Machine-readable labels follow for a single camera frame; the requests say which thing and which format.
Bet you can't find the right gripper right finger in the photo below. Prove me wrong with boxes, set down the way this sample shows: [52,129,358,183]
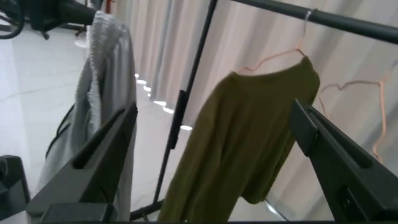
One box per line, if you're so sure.
[288,98,398,222]

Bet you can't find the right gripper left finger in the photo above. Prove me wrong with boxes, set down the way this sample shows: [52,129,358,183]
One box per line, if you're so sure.
[26,101,139,222]

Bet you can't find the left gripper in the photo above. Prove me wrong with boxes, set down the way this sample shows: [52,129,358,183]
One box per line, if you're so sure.
[28,0,63,32]

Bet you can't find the pink clothes hanger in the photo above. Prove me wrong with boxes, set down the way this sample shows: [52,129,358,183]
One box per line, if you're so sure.
[236,8,315,75]
[318,60,398,164]

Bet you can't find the pale grey shorts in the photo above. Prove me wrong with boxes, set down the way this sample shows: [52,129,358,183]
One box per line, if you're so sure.
[37,11,137,222]

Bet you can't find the green long-sleeved shirt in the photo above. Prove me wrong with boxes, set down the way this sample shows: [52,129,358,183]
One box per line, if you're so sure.
[157,55,321,222]

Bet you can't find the black clothes rack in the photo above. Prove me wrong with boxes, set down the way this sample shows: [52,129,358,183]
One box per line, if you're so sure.
[129,0,398,222]

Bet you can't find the white curtain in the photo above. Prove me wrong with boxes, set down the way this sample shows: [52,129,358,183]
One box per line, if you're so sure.
[111,0,398,222]

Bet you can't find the black cable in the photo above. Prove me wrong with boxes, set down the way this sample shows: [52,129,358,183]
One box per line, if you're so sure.
[0,0,25,40]

